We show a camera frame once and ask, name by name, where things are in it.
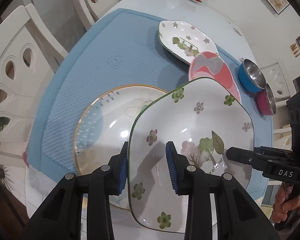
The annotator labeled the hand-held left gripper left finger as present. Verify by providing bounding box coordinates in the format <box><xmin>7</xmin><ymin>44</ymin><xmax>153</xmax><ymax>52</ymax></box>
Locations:
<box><xmin>27</xmin><ymin>141</ymin><xmax>129</xmax><ymax>240</ymax></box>

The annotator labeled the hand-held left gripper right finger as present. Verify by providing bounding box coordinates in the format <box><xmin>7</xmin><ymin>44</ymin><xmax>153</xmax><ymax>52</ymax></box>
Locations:
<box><xmin>165</xmin><ymin>141</ymin><xmax>282</xmax><ymax>240</ymax></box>

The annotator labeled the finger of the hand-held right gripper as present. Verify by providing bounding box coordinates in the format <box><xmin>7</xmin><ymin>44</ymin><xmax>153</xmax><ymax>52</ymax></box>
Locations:
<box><xmin>226</xmin><ymin>146</ymin><xmax>273</xmax><ymax>171</ymax></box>
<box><xmin>254</xmin><ymin>145</ymin><xmax>294</xmax><ymax>158</ymax></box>

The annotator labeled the square floral plate green rim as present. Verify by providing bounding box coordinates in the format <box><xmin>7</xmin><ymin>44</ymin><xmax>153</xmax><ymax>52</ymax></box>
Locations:
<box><xmin>127</xmin><ymin>77</ymin><xmax>254</xmax><ymax>234</ymax></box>

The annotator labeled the blue steel bowl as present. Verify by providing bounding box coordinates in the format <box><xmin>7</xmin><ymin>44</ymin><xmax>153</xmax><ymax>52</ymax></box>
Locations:
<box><xmin>238</xmin><ymin>59</ymin><xmax>267</xmax><ymax>93</ymax></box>

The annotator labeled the person's right hand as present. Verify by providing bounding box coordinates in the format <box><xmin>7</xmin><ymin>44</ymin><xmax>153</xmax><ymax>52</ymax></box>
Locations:
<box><xmin>271</xmin><ymin>183</ymin><xmax>300</xmax><ymax>224</ymax></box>

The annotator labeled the pink steel bowl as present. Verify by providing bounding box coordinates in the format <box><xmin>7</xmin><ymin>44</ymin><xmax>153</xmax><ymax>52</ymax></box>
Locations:
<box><xmin>255</xmin><ymin>84</ymin><xmax>276</xmax><ymax>116</ymax></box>

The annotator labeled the round plate gold rim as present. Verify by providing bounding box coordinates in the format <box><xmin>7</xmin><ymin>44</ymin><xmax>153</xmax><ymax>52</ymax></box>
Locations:
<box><xmin>74</xmin><ymin>84</ymin><xmax>170</xmax><ymax>212</ymax></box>

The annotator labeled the pink and grey plate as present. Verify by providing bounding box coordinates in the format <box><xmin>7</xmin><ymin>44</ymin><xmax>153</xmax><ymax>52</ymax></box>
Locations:
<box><xmin>188</xmin><ymin>51</ymin><xmax>242</xmax><ymax>104</ymax></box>

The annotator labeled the blue textured table mat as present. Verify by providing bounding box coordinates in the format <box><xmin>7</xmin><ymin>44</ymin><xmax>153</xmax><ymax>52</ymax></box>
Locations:
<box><xmin>25</xmin><ymin>8</ymin><xmax>274</xmax><ymax>200</ymax></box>

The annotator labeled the wavy floral plate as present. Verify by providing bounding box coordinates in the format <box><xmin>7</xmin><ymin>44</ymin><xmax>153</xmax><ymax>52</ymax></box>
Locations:
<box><xmin>158</xmin><ymin>20</ymin><xmax>220</xmax><ymax>64</ymax></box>

